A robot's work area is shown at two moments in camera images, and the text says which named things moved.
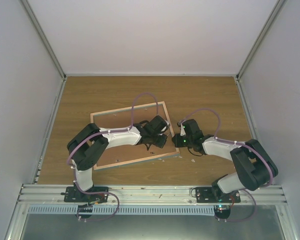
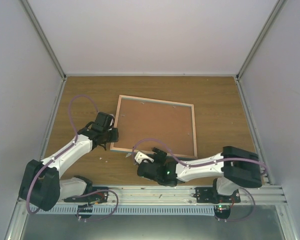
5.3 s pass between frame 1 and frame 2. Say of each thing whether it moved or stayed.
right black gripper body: moved
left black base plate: stayed
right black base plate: stayed
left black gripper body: moved
